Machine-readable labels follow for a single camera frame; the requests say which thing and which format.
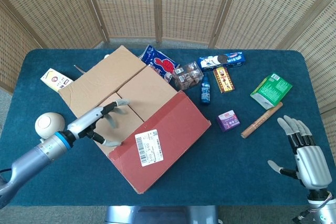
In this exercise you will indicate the red-brown cardboard shipping box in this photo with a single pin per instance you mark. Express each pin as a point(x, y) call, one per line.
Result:
point(147, 95)

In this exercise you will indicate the clear box with brown items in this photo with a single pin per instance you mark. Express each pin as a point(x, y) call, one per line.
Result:
point(187, 75)

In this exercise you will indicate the small white object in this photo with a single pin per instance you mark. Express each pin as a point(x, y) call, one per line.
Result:
point(106, 57)

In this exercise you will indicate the blue cookie box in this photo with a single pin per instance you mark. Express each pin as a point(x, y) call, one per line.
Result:
point(223, 61)

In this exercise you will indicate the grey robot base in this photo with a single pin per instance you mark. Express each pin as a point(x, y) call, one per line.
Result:
point(162, 214)

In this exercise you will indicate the green snack packet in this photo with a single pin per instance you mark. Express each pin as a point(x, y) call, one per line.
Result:
point(271, 90)

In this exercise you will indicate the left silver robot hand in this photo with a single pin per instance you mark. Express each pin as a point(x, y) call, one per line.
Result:
point(86, 124)

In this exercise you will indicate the small yellow red box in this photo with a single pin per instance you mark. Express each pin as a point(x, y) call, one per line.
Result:
point(223, 80)

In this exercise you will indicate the small blue bottle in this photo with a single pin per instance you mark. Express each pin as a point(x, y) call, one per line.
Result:
point(205, 91)

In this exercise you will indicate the blue tablecloth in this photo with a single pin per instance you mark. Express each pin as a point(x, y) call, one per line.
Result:
point(236, 169)

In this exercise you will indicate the brown wooden rolling pin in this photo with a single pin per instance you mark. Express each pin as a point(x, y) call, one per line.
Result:
point(262, 120)

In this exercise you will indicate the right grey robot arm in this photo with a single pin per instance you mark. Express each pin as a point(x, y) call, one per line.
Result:
point(326, 209)

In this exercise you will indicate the small purple box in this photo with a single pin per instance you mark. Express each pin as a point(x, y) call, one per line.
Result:
point(228, 121)

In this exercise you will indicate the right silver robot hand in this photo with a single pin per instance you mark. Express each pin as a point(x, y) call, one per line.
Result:
point(312, 161)

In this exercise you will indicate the yellow paper sheet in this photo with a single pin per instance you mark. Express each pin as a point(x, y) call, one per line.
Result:
point(53, 79)

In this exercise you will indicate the blue red snack bag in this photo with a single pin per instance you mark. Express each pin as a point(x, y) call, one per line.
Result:
point(160, 62)

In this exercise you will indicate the thin metal rod tool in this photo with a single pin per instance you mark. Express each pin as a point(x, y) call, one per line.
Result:
point(79, 69)

